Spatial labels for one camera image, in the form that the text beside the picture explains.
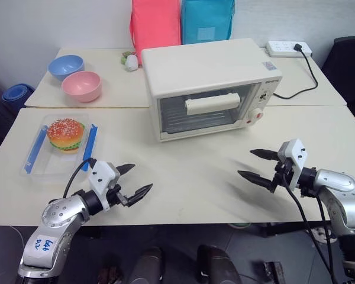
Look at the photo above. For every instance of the white power strip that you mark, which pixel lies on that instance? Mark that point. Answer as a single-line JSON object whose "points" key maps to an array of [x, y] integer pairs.
{"points": [[281, 47]]}

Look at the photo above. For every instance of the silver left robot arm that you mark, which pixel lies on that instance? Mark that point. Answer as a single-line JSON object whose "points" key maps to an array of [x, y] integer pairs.
{"points": [[56, 213]]}

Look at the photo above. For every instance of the cream toaster oven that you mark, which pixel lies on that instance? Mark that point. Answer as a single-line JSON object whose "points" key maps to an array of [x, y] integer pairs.
{"points": [[201, 68]]}

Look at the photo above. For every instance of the pink bowl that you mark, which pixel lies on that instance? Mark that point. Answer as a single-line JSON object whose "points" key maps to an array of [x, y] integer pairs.
{"points": [[81, 87]]}

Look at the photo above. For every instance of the dark rounded shape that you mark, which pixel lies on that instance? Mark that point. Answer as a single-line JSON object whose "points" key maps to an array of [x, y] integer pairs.
{"points": [[217, 264], [146, 266]]}

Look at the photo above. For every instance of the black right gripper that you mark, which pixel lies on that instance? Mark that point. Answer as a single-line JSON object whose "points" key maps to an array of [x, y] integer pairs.
{"points": [[285, 174]]}

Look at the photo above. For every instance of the clear plastic tray blue handles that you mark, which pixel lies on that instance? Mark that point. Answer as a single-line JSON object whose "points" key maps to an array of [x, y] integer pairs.
{"points": [[56, 167]]}

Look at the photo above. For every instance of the small white green toy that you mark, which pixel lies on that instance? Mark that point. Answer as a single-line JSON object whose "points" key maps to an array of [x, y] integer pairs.
{"points": [[131, 62]]}

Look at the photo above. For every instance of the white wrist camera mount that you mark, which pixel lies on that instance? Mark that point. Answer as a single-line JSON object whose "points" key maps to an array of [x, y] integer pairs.
{"points": [[296, 154], [102, 176]]}

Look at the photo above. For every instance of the toy hamburger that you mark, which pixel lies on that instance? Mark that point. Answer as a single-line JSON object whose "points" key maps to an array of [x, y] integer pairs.
{"points": [[65, 131]]}

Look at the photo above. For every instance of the pink fabric bag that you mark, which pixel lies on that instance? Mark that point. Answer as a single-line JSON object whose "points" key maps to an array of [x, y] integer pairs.
{"points": [[154, 26]]}

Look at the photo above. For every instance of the black chair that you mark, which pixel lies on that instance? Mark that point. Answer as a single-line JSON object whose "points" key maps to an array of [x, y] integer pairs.
{"points": [[350, 68]]}

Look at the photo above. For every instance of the large cream oven knob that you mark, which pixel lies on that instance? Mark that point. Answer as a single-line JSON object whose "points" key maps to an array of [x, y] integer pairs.
{"points": [[258, 114]]}

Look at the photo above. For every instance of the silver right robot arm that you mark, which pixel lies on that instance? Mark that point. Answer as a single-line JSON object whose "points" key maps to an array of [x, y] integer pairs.
{"points": [[340, 189]]}

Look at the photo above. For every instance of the blue bowl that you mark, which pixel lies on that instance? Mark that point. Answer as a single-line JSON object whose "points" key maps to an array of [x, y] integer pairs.
{"points": [[65, 66]]}

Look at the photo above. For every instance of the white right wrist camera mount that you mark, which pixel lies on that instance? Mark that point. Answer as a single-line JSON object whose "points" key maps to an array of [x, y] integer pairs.
{"points": [[296, 154]]}

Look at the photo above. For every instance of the blue fabric bag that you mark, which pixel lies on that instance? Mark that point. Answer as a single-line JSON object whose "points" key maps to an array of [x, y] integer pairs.
{"points": [[207, 20]]}

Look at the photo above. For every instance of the blue container clip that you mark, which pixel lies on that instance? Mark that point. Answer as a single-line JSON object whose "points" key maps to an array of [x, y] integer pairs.
{"points": [[89, 148], [35, 148]]}

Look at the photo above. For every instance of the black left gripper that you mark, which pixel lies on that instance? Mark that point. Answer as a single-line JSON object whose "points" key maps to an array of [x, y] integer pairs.
{"points": [[118, 193]]}

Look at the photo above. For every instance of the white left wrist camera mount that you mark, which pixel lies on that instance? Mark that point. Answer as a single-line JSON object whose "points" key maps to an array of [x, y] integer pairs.
{"points": [[102, 176]]}

